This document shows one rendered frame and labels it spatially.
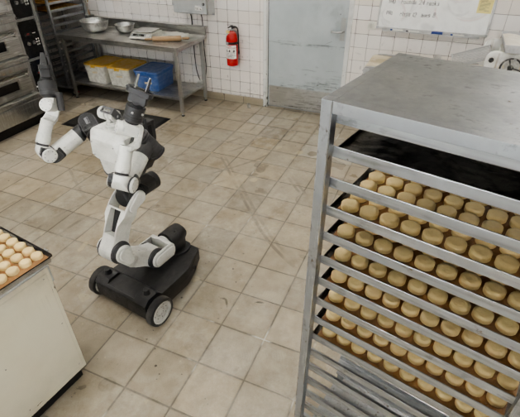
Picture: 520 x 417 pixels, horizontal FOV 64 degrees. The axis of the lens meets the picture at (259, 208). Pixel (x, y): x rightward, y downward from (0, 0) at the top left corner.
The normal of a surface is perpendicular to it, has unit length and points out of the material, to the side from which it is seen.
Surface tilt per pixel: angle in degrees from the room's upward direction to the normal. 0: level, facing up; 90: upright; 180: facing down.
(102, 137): 45
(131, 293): 0
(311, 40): 90
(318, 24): 90
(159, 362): 0
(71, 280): 0
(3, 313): 90
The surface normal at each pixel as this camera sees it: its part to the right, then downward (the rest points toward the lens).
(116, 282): 0.00, -0.82
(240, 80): -0.39, 0.53
